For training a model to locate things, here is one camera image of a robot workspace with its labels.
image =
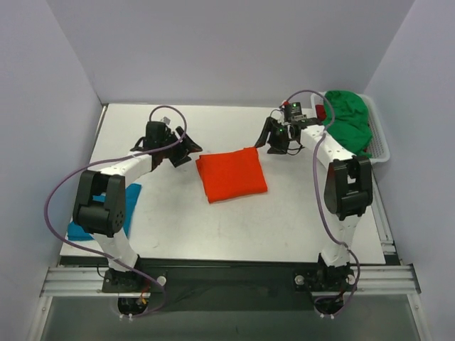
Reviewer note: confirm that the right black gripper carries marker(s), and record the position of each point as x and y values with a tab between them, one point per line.
274	133

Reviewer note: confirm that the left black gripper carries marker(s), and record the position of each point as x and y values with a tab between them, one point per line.
180	148

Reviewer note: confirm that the orange t shirt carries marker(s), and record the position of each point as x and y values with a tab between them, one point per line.
226	176

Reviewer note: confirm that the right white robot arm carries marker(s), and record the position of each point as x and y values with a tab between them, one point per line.
343	181

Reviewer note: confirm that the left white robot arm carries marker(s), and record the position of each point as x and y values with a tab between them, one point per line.
101	201

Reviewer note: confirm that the dark red t shirt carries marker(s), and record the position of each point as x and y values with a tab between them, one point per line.
320	112

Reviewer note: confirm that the green t shirt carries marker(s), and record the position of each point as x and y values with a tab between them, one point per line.
351	127

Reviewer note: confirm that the white plastic basket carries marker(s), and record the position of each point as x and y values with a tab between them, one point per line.
378	142

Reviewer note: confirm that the folded blue t shirt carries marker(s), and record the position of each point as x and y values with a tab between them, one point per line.
75	233

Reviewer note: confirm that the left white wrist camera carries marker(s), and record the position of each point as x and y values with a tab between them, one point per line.
166	120

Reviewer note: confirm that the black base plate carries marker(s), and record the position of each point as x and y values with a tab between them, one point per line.
196	285

